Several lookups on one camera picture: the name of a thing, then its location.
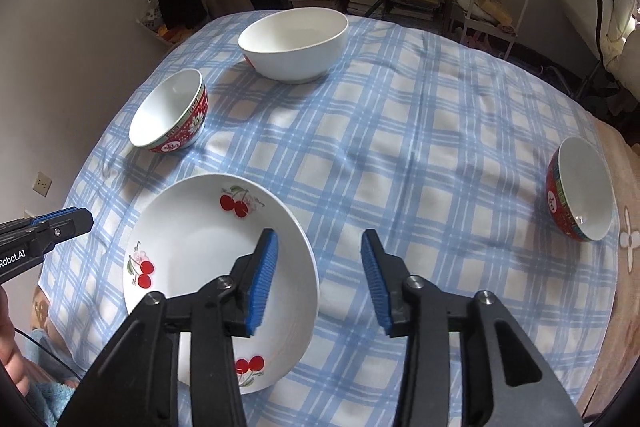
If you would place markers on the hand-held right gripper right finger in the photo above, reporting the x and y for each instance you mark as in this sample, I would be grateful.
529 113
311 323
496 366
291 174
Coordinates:
375 282

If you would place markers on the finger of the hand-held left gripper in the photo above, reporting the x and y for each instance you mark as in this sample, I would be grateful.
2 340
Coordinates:
70 214
62 234

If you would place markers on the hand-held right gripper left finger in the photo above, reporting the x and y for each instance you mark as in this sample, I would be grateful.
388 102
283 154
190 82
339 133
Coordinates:
262 282

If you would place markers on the white cherry print plate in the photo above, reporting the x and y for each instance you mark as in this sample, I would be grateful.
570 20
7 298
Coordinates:
200 247

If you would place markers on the red patterned small bowl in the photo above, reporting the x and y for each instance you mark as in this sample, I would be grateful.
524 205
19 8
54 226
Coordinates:
165 107
585 187

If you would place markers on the large white bowl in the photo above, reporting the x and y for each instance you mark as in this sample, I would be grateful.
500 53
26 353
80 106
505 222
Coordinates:
295 62

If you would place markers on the person's left hand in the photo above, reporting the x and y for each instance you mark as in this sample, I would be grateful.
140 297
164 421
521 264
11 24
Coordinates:
9 347

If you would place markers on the blue plaid tablecloth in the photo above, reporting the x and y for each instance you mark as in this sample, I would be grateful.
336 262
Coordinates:
400 132

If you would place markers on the yellow floor clutter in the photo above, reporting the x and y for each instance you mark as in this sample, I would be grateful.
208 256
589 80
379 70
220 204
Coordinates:
165 27

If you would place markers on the wall outlet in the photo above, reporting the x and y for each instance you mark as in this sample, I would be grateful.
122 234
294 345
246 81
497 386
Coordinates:
42 184

